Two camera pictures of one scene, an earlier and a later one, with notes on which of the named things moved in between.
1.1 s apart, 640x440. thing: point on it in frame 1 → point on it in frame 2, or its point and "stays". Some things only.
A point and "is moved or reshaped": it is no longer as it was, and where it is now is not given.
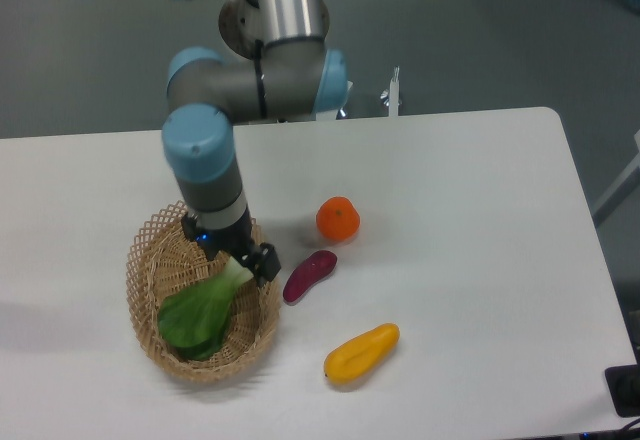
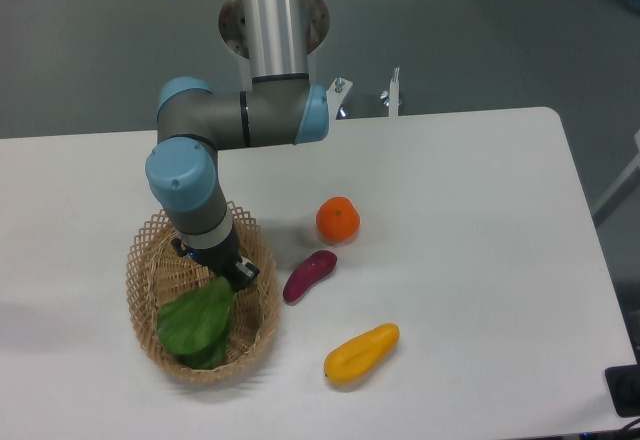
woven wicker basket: [163, 260] stays
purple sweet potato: [318, 265] stays
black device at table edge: [624, 385] stays
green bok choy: [193, 317] is moved or reshaped
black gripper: [236, 240] → [221, 258]
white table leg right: [625, 185] stays
